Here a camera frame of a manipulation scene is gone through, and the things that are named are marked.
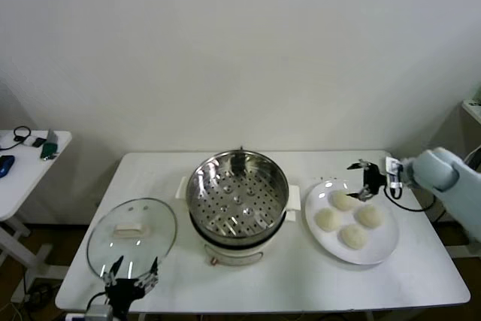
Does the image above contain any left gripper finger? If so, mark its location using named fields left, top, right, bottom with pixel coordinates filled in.
left=135, top=256, right=161, bottom=294
left=101, top=255, right=125, bottom=287

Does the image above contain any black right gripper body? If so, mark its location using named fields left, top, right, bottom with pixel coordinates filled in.
left=362, top=164, right=388, bottom=195

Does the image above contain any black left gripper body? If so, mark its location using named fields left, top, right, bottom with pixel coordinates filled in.
left=104, top=277, right=147, bottom=315

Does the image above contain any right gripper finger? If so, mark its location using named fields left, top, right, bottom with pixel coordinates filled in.
left=346, top=159, right=377, bottom=171
left=346, top=184, right=377, bottom=202

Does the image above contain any white steamed baozi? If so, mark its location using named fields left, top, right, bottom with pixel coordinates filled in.
left=329, top=189, right=358, bottom=211
left=355, top=204, right=386, bottom=229
left=313, top=207, right=342, bottom=232
left=340, top=223, right=368, bottom=251

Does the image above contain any round glass pot lid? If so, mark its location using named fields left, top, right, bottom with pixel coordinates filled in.
left=86, top=197, right=178, bottom=277

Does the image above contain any stainless steel steamer basket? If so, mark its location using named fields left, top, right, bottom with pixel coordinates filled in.
left=175, top=150, right=301, bottom=241

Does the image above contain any white round plate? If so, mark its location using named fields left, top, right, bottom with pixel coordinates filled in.
left=304, top=179, right=399, bottom=265

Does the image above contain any white table foot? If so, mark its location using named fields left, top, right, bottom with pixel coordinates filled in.
left=20, top=242, right=71, bottom=292
left=449, top=240, right=481, bottom=259

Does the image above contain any cream electric cooker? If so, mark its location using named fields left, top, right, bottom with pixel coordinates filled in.
left=189, top=207, right=298, bottom=267

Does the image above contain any white shelf board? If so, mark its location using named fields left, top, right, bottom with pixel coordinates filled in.
left=461, top=98, right=481, bottom=125

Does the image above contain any white side table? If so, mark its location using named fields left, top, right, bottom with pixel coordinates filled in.
left=0, top=129, right=73, bottom=258

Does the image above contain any green and grey tool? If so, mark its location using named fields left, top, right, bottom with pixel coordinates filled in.
left=40, top=129, right=61, bottom=161

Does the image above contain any blue object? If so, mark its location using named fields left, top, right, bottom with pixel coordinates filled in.
left=0, top=154, right=16, bottom=178

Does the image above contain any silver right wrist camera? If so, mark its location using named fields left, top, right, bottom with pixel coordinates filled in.
left=385, top=156, right=405, bottom=190

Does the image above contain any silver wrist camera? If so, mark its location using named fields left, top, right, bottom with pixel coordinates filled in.
left=385, top=156, right=405, bottom=190
left=85, top=305, right=114, bottom=321

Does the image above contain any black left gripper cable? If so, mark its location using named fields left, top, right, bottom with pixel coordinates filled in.
left=86, top=289, right=110, bottom=313

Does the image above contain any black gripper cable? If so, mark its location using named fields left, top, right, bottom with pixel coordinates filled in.
left=383, top=185, right=437, bottom=213
left=86, top=289, right=110, bottom=313

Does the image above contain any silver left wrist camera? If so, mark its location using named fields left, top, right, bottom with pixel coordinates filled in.
left=85, top=305, right=114, bottom=321

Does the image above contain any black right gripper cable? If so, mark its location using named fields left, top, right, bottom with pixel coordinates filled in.
left=383, top=185, right=437, bottom=213

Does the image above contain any floor cable bundle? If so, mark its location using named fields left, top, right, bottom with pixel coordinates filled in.
left=11, top=279, right=63, bottom=314

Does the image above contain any white wall cable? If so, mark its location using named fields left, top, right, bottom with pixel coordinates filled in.
left=464, top=147, right=481, bottom=166

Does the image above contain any black looped cable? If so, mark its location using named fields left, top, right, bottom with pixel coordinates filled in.
left=0, top=126, right=34, bottom=150

